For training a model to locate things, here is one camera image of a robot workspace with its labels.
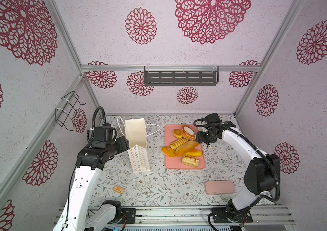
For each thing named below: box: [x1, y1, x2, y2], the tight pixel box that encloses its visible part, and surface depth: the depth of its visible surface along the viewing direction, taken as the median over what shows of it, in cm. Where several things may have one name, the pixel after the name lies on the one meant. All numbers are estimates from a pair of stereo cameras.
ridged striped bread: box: [169, 137, 189, 150], surface depth 99 cm
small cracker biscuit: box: [113, 184, 126, 194], surface depth 83 cm
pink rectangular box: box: [204, 179, 236, 195], surface depth 85 cm
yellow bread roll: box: [184, 148, 203, 158], surface depth 95 cm
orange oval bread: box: [161, 146, 177, 158], surface depth 94 cm
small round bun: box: [173, 128, 183, 139], surface depth 104 cm
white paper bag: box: [124, 117, 151, 174], surface depth 81 cm
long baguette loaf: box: [175, 140, 199, 157], surface depth 93 cm
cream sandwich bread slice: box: [181, 155, 200, 168], surface depth 90 cm
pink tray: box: [164, 124, 206, 170], surface depth 94 cm
